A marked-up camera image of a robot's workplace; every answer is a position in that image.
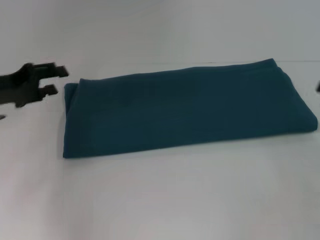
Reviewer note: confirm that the blue t-shirt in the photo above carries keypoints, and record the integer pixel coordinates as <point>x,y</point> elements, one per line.
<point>185,110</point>

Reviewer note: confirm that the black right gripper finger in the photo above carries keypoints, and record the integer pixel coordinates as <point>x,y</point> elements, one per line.
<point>318,86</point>

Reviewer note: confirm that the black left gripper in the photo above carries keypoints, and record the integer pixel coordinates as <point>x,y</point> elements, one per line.
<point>17,86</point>

